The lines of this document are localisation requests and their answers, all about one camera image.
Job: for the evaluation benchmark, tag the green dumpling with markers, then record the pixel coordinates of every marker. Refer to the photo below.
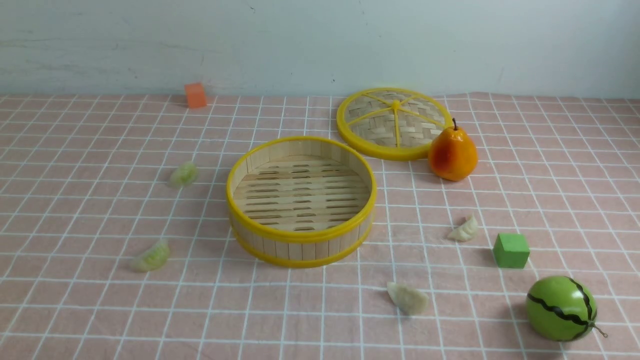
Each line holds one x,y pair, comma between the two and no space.
153,258
184,175

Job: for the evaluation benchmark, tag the white dumpling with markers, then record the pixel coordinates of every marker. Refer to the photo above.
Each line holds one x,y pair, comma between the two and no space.
466,231
407,299

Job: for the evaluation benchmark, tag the bamboo steamer tray yellow rims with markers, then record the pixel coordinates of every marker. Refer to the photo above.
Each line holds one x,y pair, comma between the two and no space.
301,201

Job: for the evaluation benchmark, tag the bamboo steamer lid yellow rim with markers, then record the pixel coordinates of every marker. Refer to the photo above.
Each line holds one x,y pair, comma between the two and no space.
391,123

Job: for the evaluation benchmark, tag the orange toy pear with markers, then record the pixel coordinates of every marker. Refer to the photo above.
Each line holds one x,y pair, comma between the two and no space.
453,155

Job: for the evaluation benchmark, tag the orange foam cube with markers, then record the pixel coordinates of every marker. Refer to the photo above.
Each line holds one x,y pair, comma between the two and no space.
195,95

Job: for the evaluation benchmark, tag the white dumpling front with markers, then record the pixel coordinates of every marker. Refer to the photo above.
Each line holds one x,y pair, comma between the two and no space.
407,299

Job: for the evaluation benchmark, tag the green foam cube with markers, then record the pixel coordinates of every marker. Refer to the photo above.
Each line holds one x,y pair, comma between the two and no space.
511,250

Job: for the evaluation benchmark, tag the green toy watermelon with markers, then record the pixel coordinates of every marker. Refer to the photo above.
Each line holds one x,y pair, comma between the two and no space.
561,309

